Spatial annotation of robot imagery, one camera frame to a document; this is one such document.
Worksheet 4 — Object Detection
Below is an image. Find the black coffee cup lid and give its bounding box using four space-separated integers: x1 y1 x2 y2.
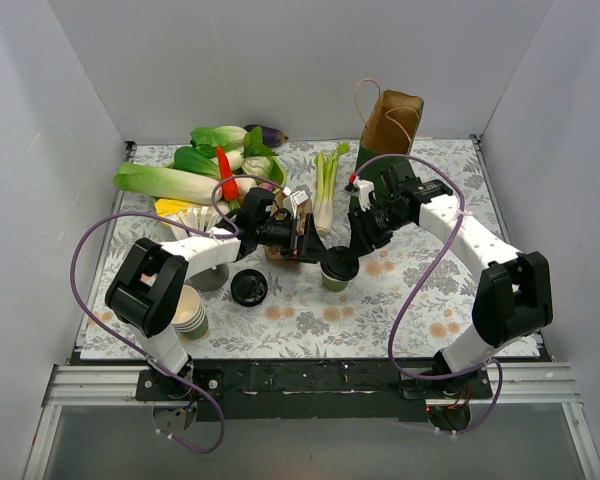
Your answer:
320 246 359 281

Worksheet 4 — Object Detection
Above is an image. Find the single green paper cup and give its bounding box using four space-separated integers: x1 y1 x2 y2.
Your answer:
321 272 351 292

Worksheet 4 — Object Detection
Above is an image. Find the stack of green paper cups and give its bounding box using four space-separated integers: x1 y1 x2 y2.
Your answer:
171 285 209 340

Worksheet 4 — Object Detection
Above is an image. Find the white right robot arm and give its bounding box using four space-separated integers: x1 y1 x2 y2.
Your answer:
345 154 553 398

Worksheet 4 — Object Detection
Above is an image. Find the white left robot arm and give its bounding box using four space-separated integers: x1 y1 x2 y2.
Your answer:
105 188 333 400

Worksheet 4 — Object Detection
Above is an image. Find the purple onion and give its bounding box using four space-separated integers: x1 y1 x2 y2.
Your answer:
257 182 276 192

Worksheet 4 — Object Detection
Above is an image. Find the red carrot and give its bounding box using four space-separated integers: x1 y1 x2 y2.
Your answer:
216 147 240 211

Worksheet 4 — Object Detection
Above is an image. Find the green vegetable tray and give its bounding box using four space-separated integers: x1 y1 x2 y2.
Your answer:
164 149 288 216

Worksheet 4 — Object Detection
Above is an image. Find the pale green cabbage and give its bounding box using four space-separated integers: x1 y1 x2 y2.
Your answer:
242 156 273 179

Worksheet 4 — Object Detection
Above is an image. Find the green paper bag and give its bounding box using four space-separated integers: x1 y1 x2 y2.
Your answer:
354 78 424 197

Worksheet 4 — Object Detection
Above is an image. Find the floral table mat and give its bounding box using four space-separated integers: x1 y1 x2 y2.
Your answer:
80 138 502 361

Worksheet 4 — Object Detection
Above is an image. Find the grey straw holder cup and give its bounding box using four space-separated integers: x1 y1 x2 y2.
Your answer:
185 264 229 292

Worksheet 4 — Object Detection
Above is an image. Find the celery stalk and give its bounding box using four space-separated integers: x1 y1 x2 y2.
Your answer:
313 143 350 235

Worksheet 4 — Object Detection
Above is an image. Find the green bok choy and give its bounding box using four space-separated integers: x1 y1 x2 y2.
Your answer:
173 146 221 180

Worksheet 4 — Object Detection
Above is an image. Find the purple eggplant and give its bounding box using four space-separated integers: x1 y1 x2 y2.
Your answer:
244 124 289 148

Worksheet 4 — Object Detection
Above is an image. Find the yellow corn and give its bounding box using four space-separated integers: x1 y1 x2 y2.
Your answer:
154 198 197 227

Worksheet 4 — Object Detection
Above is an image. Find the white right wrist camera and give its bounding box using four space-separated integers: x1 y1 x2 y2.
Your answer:
345 174 375 211

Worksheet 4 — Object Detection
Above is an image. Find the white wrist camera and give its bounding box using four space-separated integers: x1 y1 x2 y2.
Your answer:
345 174 375 211
282 187 310 218

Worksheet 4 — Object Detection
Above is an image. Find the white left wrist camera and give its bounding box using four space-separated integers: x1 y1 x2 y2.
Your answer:
282 187 310 218

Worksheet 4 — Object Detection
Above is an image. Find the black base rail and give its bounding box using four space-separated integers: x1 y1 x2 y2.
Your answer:
134 357 496 421

